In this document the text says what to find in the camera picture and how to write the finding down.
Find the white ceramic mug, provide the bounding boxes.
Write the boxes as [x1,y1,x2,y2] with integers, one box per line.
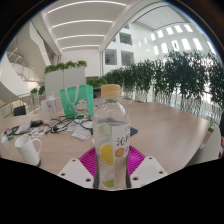
[14,133,43,167]

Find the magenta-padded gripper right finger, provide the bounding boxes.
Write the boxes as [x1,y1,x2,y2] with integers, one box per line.
[127,145,169,189]

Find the white planter with green plants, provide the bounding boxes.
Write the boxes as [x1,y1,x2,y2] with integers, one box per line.
[44,60,88,98]

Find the clear drink bottle yellow cap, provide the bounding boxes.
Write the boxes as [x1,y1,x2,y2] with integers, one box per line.
[91,83,132,191]

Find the ceiling light strips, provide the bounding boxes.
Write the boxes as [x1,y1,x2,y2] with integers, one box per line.
[46,0,128,51]

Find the black flat device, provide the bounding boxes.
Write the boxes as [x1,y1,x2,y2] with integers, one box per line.
[30,119,45,128]

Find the grey foil pouch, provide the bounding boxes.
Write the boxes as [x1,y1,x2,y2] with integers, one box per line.
[14,118,35,136]

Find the white paper card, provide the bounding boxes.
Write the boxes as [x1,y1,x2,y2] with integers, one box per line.
[71,128,92,141]

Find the row of tall green plants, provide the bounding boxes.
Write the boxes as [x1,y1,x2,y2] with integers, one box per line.
[105,49,224,118]

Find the clear shaker bottle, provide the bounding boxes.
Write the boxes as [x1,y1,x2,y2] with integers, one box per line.
[45,93,59,120]

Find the colourful sticker sheet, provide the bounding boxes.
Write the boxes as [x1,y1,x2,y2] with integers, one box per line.
[27,126,51,139]

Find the black chair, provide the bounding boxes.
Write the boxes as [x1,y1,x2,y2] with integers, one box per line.
[13,105,27,117]

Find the small potted plants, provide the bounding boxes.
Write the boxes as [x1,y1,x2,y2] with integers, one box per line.
[29,85,46,105]

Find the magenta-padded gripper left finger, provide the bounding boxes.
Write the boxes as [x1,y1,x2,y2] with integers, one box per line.
[57,146,98,190]

